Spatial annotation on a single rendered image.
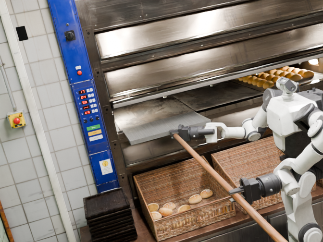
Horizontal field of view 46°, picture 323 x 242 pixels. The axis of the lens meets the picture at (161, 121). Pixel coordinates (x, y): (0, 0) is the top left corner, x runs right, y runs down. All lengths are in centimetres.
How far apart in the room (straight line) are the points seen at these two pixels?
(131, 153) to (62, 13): 105
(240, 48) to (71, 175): 150
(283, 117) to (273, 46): 111
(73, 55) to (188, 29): 79
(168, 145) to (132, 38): 81
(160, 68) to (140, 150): 60
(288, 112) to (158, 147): 115
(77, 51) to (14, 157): 82
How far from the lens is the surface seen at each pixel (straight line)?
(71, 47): 253
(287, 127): 197
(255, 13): 290
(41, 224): 291
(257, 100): 298
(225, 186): 169
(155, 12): 265
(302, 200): 220
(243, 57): 287
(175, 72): 269
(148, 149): 277
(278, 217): 272
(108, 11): 259
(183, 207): 268
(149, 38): 262
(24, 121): 257
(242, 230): 264
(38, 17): 256
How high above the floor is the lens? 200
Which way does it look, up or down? 17 degrees down
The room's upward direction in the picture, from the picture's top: 11 degrees counter-clockwise
